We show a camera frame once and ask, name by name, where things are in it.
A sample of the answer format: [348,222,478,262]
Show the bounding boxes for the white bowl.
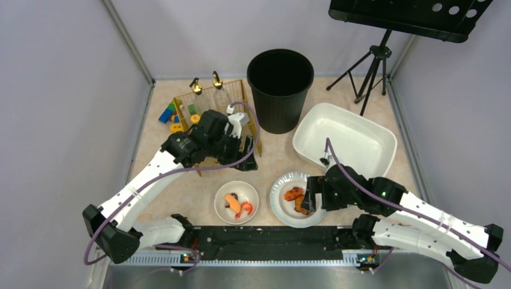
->
[214,181,259,225]

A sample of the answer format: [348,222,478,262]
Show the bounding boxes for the white paper plate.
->
[269,172,327,228]

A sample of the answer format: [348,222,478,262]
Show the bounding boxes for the red sauce bottle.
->
[190,114,201,125]

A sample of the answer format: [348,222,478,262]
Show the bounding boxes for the glass oil bottle dark liquid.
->
[212,70,232,113]

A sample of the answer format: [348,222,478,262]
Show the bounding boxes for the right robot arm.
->
[301,165,504,284]

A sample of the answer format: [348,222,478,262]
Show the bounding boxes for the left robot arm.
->
[82,110,257,264]

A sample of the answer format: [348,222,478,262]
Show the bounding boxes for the fried food pieces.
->
[284,187,310,216]

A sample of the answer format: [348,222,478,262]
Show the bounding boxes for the red shrimp toy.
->
[235,202,253,219]

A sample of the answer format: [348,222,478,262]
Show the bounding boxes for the orange food piece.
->
[224,193,242,213]

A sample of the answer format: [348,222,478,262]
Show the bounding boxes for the white rectangular tub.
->
[292,102,397,178]

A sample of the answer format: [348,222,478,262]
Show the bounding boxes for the green toy block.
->
[187,104,197,116]

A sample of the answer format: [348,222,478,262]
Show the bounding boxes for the blue toy block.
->
[158,107,175,123]

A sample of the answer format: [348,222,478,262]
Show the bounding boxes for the green lego brick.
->
[168,98,183,111]

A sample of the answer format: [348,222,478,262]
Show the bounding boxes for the black trash bin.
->
[246,49,314,134]

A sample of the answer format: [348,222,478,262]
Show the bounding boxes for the black music stand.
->
[328,0,492,113]

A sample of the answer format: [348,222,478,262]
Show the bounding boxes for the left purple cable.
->
[83,101,261,276]

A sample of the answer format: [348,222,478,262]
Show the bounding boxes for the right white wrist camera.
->
[319,154,333,168]

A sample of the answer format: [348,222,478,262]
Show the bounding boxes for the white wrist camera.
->
[225,105,249,138]
[319,154,333,168]

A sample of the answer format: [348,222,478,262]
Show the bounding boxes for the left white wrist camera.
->
[225,105,249,138]

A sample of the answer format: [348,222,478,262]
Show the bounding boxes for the gold wire basket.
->
[174,79,263,176]

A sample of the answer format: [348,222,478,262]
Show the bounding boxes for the metal corner post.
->
[100,0,155,87]

